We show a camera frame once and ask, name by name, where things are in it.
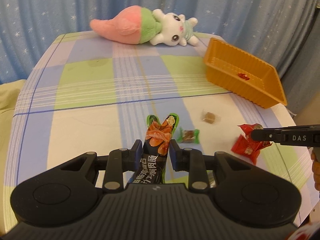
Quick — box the green black sausage snack packet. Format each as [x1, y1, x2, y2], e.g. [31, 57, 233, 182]
[129, 113, 179, 184]

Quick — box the red snack packet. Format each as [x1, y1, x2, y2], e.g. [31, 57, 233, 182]
[231, 124, 272, 165]

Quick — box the person's right hand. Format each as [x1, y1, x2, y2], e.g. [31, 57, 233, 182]
[311, 149, 320, 191]

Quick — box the green wrapped candy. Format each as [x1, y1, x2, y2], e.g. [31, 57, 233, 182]
[177, 128, 200, 144]

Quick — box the clear wrapped brown candy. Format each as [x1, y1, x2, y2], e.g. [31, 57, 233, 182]
[201, 111, 221, 124]

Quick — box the checked pastel tablecloth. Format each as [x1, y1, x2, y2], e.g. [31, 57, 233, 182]
[3, 30, 314, 234]

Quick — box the small red candy in tray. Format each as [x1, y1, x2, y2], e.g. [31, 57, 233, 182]
[238, 73, 250, 81]

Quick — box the orange plastic tray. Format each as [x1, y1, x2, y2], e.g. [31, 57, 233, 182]
[203, 38, 287, 109]

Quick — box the blue star curtain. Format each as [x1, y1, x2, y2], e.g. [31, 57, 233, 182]
[1, 0, 319, 113]

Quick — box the white rabbit carrot plush toy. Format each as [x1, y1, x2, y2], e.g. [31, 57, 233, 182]
[89, 5, 199, 47]

